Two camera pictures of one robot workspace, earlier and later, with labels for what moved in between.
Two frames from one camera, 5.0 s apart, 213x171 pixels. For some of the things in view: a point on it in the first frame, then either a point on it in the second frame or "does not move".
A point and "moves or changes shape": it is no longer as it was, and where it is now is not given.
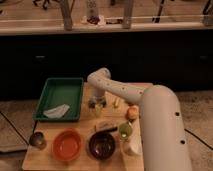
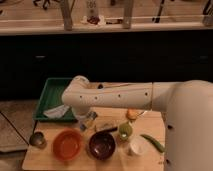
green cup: x=125 y=131 does not move
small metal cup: x=38 y=140 does not move
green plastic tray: x=57 y=92 does not move
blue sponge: x=94 y=101 moves or changes shape
